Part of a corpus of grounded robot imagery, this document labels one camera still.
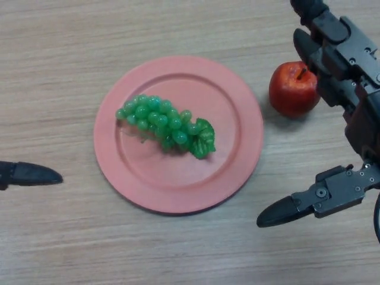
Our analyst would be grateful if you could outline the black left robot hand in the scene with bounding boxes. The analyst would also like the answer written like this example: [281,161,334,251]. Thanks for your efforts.
[0,160,64,191]

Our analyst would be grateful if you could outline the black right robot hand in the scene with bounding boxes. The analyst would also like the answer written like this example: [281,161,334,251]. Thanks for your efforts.
[256,0,380,229]

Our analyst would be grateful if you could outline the green grape bunch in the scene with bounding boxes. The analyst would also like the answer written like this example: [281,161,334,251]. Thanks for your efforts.
[115,94,217,160]

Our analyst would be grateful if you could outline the pink round plate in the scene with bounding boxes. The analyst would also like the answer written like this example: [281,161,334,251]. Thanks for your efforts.
[93,56,264,215]

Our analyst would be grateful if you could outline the red apple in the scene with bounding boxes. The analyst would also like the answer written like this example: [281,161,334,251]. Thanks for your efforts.
[268,61,321,118]

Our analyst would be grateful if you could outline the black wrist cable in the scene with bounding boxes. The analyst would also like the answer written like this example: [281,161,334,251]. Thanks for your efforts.
[372,191,380,243]

